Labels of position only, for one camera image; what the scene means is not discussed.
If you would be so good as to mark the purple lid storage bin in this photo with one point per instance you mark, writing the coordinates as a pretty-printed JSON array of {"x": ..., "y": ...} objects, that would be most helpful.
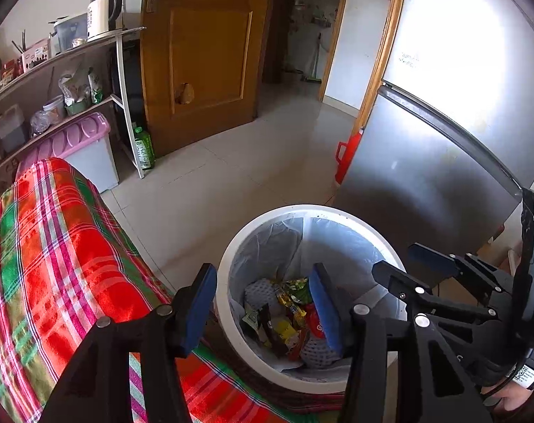
[{"x": 84, "y": 144}]

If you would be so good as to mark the large white foam net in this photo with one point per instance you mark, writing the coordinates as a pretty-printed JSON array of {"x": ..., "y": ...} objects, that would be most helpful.
[{"x": 261, "y": 293}]

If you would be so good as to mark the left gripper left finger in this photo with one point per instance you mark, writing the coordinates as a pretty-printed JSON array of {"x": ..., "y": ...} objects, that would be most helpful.
[{"x": 170, "y": 332}]

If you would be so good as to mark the red snack wrapper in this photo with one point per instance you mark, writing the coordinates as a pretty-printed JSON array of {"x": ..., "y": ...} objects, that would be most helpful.
[{"x": 312, "y": 326}]

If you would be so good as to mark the person's right hand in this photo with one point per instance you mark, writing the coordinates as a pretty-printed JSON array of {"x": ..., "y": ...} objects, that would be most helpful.
[{"x": 509, "y": 398}]

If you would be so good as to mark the dark brown wrapper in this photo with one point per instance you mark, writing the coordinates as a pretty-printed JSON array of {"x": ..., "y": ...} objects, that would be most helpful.
[{"x": 256, "y": 325}]

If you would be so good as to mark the green bottle on floor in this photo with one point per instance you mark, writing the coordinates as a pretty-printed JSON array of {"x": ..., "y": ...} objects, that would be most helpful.
[{"x": 144, "y": 148}]

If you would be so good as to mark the yellow snack wrapper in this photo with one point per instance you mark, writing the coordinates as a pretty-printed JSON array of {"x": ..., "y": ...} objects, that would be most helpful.
[{"x": 286, "y": 318}]

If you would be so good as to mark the small white foam net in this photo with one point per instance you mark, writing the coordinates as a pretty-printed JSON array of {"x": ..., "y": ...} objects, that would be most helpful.
[{"x": 316, "y": 353}]

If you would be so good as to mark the white kitchen shelf rack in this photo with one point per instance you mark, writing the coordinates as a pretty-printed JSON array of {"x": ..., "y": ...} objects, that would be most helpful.
[{"x": 89, "y": 77}]

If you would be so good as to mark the white oil jug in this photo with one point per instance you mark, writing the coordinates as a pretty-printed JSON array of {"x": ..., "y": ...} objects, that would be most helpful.
[{"x": 13, "y": 129}]

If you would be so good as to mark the white electric kettle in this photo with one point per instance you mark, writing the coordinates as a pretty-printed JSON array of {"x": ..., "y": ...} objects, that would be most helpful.
[{"x": 102, "y": 16}]

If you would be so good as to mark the white plastic tub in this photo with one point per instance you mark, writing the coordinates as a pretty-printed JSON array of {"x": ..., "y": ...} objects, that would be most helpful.
[{"x": 55, "y": 109}]

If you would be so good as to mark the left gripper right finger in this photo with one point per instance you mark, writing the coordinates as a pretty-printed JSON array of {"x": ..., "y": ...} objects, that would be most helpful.
[{"x": 354, "y": 332}]

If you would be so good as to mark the plaid red green tablecloth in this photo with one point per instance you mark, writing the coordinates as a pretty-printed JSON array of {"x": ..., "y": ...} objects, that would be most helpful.
[{"x": 65, "y": 262}]

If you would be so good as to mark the wooden door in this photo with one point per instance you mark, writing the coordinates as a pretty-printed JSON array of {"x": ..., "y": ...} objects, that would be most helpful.
[{"x": 201, "y": 62}]

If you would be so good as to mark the pink utensil holder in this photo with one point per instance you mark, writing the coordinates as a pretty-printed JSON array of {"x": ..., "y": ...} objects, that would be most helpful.
[{"x": 35, "y": 55}]

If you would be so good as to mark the white trash bin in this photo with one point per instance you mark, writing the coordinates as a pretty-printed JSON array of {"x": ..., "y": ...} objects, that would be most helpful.
[{"x": 284, "y": 244}]

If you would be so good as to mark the red plastic container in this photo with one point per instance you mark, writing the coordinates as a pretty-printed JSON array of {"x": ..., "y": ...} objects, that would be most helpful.
[{"x": 344, "y": 155}]

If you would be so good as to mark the silver refrigerator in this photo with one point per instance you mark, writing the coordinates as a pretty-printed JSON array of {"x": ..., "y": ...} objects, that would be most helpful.
[{"x": 472, "y": 60}]

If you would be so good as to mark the clear plastic storage box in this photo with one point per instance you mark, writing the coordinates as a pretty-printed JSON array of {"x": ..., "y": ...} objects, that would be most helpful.
[{"x": 71, "y": 31}]

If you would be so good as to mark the green snack wrapper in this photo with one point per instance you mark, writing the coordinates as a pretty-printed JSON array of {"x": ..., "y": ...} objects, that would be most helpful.
[{"x": 298, "y": 290}]

